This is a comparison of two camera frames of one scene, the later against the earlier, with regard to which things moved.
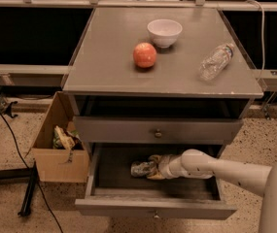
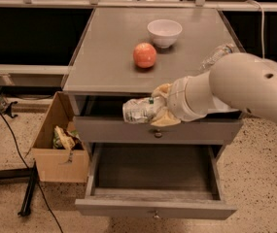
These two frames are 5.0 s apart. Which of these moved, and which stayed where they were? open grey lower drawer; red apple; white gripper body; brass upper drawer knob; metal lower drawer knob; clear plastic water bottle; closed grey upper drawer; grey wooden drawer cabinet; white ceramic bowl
Moved: white gripper body
Stayed: open grey lower drawer; red apple; white ceramic bowl; brass upper drawer knob; closed grey upper drawer; grey wooden drawer cabinet; clear plastic water bottle; metal lower drawer knob
